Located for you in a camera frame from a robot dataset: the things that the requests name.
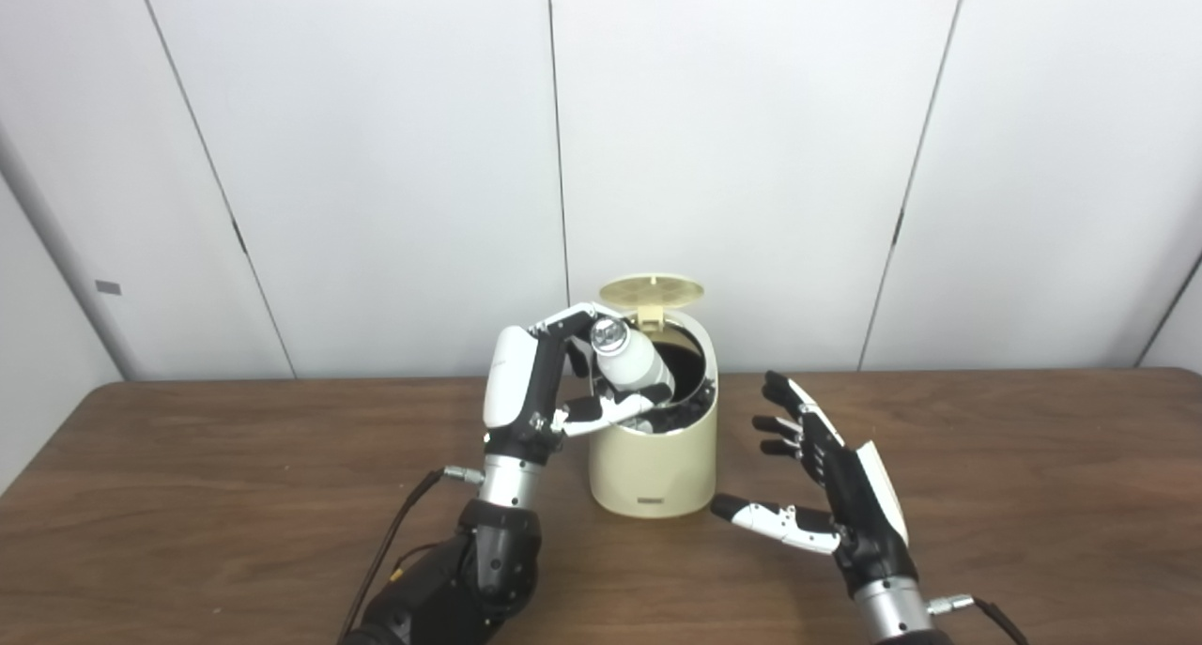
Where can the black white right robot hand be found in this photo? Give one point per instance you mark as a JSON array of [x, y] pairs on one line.
[[864, 514]]

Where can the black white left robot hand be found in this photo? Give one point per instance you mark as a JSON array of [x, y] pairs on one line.
[[512, 382]]

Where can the small white plastic bottle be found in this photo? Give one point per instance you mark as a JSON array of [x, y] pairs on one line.
[[634, 363]]

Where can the cream round bin lid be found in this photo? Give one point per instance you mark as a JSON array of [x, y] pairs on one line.
[[651, 290]]

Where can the cream-colored bin body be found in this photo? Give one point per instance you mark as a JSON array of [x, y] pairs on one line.
[[653, 467]]

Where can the small grey wall label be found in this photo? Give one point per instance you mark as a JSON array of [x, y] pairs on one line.
[[108, 287]]

